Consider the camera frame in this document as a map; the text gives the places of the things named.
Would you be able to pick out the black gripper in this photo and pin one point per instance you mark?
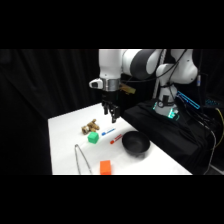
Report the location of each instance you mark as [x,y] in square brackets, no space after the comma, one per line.
[110,98]

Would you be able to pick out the striped plush tiger toy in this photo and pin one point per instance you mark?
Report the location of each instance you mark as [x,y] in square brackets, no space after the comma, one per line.
[90,126]

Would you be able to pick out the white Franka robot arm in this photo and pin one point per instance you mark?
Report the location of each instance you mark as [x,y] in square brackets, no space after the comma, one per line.
[110,63]

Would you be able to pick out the black bowl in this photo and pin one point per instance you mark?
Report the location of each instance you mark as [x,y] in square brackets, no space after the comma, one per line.
[135,142]

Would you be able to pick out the blue marker pen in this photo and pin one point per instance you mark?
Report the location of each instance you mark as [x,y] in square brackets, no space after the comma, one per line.
[108,131]

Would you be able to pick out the red marker pen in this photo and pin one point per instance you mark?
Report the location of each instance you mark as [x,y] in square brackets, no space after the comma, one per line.
[116,139]

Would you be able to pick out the green cube block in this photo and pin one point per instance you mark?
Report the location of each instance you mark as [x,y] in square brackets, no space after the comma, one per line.
[93,137]

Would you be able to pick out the metal tongs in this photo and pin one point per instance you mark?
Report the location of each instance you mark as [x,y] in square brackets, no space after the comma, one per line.
[83,159]

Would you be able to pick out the orange cube block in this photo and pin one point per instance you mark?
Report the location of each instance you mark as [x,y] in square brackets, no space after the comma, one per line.
[105,167]

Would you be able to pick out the black cloth-covered robot stand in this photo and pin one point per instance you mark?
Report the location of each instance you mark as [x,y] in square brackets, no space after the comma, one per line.
[166,136]

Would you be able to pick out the black curtain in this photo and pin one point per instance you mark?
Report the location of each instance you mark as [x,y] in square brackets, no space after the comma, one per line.
[33,86]

